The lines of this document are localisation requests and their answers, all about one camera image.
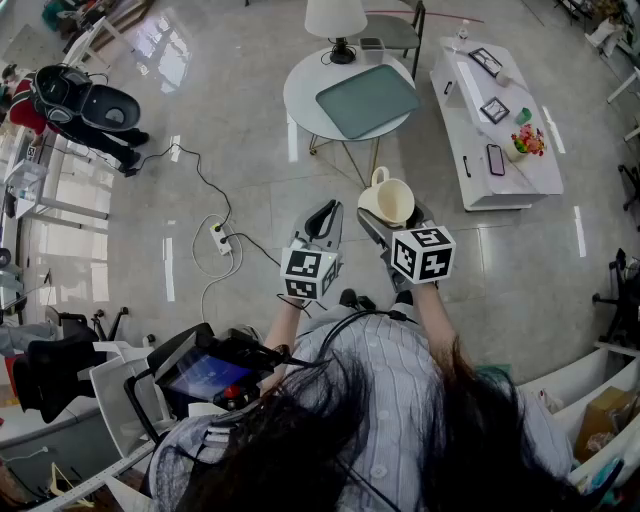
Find white power strip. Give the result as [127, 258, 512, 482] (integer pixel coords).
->
[209, 223, 235, 256]

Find white storage shelf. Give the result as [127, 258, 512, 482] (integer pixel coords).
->
[517, 341, 640, 496]

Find black monitor with blue screen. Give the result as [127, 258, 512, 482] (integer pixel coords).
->
[124, 322, 291, 416]

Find white low cabinet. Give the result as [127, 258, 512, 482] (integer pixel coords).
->
[429, 35, 565, 212]

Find black picture frame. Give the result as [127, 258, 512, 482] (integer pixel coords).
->
[479, 96, 511, 125]
[468, 47, 504, 78]

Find grey chair with black legs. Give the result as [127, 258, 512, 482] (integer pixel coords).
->
[349, 0, 427, 81]

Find white power cable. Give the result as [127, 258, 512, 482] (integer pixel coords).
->
[192, 213, 245, 324]

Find colourful flowers in white pot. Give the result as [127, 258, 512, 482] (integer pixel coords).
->
[503, 123, 547, 163]

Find black office chair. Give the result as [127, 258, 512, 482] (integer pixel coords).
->
[592, 247, 640, 351]
[12, 305, 131, 425]
[618, 163, 640, 211]

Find person's striped grey shirt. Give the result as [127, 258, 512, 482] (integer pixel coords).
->
[149, 302, 576, 512]

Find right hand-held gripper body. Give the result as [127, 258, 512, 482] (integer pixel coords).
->
[379, 226, 457, 294]

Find cream clothes hanger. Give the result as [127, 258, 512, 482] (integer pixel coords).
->
[49, 462, 96, 499]

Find black body-worn cable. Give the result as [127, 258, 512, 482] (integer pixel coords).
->
[319, 308, 421, 361]

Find cream ceramic mug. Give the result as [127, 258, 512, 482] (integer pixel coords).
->
[357, 166, 416, 226]

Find clear water bottle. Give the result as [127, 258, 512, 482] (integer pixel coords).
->
[451, 18, 472, 54]

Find round white side table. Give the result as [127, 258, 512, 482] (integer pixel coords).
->
[282, 47, 417, 187]

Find person's left forearm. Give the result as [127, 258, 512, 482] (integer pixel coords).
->
[260, 295, 307, 391]

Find grey desk with white frame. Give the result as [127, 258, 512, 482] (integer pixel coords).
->
[0, 399, 166, 512]

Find black smartphone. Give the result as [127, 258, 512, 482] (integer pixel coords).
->
[486, 143, 506, 177]

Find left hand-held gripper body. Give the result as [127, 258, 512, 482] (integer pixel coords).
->
[278, 234, 346, 301]

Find brown cardboard box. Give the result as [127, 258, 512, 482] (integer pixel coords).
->
[573, 385, 639, 464]

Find black power cable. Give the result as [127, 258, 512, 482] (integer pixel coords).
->
[122, 143, 234, 232]
[219, 232, 314, 319]

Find white square container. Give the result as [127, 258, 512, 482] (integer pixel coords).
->
[358, 36, 386, 64]

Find white shade table lamp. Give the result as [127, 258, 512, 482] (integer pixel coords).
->
[304, 0, 369, 66]

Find white plastic chair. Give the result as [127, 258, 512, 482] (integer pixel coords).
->
[89, 341, 176, 459]

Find person's right forearm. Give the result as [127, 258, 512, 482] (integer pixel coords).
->
[412, 282, 474, 371]

